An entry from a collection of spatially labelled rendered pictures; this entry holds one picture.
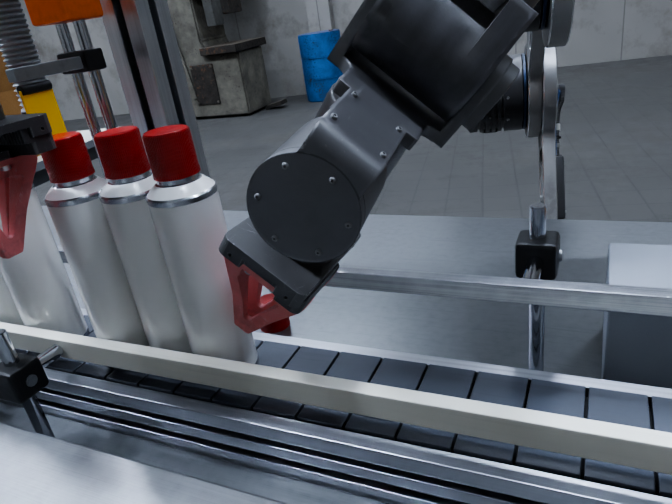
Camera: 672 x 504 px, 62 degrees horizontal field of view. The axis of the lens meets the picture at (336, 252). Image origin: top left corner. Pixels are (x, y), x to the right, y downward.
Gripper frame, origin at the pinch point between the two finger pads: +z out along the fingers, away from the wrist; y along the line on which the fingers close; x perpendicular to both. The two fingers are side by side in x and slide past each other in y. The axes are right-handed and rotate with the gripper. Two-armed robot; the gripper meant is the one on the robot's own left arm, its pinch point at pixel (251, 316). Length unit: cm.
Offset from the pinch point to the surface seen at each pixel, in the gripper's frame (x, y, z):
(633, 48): 90, -747, 14
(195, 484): 4.7, 11.4, 3.6
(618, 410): 24.0, -2.0, -11.9
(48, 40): -592, -610, 418
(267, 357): 2.7, -2.1, 4.8
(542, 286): 15.0, -3.1, -15.3
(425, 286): 9.2, -3.1, -9.9
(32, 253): -19.7, 1.1, 9.4
